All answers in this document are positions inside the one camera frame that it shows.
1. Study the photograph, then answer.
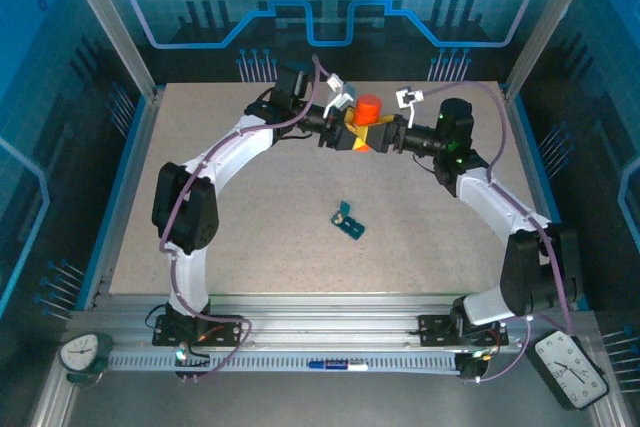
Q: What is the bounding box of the orange pill bottle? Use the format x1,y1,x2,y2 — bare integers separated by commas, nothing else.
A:
352,94,384,154

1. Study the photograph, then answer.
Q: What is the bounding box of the teal pill organizer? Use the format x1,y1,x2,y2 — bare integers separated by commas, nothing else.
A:
329,200,367,242

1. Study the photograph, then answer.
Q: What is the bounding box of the blue white marker pen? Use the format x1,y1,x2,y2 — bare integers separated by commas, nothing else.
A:
308,359,370,373

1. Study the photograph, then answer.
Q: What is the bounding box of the black rectangular clock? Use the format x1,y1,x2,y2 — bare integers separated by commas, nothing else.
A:
527,327,610,411

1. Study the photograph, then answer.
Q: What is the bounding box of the round green clock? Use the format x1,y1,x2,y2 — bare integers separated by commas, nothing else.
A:
59,331,115,389

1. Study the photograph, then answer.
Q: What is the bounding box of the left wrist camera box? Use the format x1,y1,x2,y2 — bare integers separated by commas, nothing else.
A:
324,74,357,121

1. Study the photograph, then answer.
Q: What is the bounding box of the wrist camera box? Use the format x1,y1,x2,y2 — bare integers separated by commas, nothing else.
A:
394,87,426,128
324,74,357,121

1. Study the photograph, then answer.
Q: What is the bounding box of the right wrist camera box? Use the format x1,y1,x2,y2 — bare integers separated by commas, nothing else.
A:
394,87,426,128

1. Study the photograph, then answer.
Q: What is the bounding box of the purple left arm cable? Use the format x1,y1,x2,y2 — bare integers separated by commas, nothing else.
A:
157,54,326,384

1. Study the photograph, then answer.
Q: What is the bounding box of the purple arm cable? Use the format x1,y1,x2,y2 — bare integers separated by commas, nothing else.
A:
421,79,574,383
157,54,326,384

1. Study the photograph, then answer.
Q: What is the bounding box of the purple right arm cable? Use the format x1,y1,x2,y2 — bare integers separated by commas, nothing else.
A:
421,79,574,383

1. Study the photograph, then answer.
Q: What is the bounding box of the aluminium frame post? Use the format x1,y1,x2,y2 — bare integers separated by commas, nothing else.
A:
56,0,167,100
501,0,605,100

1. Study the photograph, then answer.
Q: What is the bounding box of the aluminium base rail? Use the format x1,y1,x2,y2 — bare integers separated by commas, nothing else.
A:
64,292,599,354

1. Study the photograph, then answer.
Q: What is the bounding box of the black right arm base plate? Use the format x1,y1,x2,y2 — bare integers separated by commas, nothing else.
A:
417,314,510,348

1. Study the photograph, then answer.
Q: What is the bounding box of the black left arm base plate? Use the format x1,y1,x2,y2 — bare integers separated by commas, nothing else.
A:
151,314,245,348

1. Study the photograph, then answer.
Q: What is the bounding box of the slotted grey cable duct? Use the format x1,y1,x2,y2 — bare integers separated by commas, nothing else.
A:
106,349,464,375

